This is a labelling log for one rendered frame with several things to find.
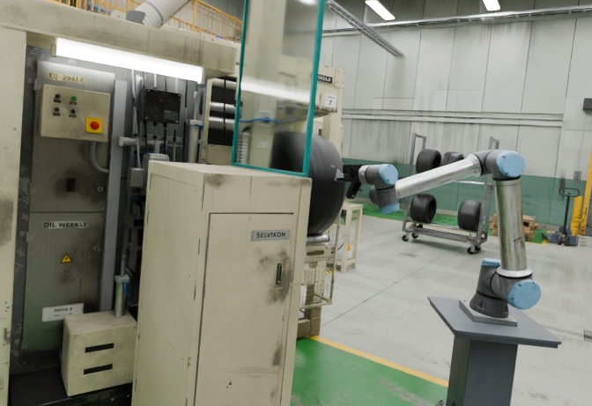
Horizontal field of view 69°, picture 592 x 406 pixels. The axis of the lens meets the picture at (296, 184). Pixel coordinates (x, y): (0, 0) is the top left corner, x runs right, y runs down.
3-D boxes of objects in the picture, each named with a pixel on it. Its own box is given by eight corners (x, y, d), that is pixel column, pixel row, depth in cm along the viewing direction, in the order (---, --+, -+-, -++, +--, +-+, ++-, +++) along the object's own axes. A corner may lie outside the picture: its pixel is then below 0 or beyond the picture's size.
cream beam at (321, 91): (255, 98, 239) (257, 70, 238) (234, 99, 259) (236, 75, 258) (338, 113, 274) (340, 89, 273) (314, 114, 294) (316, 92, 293)
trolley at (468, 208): (478, 256, 690) (492, 136, 678) (398, 241, 765) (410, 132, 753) (485, 251, 743) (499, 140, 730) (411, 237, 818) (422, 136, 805)
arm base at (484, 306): (500, 306, 233) (504, 289, 232) (514, 321, 215) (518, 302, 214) (464, 300, 235) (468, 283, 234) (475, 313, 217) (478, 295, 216)
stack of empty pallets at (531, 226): (533, 241, 904) (536, 221, 901) (487, 234, 952) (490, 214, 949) (537, 235, 1011) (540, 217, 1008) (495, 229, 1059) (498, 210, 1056)
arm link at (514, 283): (521, 295, 215) (508, 146, 205) (544, 309, 198) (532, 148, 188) (492, 300, 214) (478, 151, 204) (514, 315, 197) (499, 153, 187)
